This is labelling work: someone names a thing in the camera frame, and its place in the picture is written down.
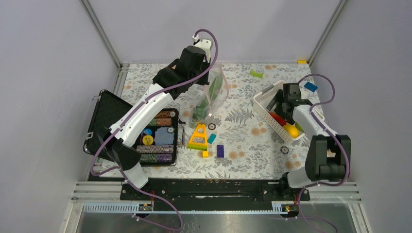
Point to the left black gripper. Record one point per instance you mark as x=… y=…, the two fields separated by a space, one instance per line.
x=204 y=80

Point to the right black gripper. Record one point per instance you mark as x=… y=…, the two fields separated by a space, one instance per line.
x=279 y=97

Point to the yellow lemon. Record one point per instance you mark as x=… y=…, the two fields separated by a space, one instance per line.
x=291 y=130

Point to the clear pink-dotted zip bag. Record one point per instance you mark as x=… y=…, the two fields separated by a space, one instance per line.
x=217 y=69

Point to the long green cucumber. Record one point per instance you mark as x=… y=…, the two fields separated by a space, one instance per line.
x=214 y=95

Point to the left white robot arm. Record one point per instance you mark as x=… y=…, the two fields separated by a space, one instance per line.
x=121 y=135

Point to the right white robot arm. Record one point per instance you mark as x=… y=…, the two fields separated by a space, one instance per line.
x=327 y=161

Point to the white plastic basket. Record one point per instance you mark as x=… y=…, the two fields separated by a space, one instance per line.
x=273 y=119

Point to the blue lego brick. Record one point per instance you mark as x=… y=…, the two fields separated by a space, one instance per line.
x=310 y=86

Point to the yellow corner block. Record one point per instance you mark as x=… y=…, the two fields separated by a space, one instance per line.
x=302 y=61

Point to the lime green block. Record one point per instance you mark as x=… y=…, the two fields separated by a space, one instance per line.
x=256 y=74

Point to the poker chip on mat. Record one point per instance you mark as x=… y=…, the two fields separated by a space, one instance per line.
x=284 y=150

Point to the teal small block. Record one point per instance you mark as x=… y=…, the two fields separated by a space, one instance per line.
x=211 y=138

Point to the yellow triangular toy block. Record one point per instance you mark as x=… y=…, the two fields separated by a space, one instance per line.
x=198 y=140

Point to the purple lego brick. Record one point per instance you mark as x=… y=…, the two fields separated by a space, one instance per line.
x=220 y=151

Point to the black poker chip case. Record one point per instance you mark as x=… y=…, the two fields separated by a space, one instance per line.
x=157 y=143

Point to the small yellow cube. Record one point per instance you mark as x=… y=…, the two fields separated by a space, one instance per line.
x=205 y=154

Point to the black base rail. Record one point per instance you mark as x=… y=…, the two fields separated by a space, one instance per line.
x=212 y=194

